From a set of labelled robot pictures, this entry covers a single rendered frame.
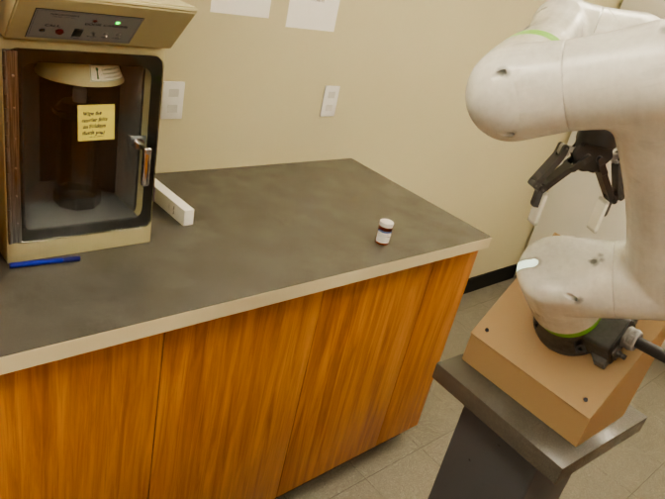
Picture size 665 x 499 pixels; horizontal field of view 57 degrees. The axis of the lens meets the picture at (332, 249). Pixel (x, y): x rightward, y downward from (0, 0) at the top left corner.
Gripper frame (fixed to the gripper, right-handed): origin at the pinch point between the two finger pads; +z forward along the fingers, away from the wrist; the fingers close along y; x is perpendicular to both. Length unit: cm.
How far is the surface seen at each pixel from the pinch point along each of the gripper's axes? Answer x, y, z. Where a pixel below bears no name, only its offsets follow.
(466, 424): 8.8, 10.1, 46.0
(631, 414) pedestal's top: 17.3, -20.3, 33.8
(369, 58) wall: -127, 14, -6
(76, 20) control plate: -18, 96, -19
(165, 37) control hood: -29, 81, -17
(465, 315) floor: -166, -81, 127
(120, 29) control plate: -23, 89, -18
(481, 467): 15, 7, 52
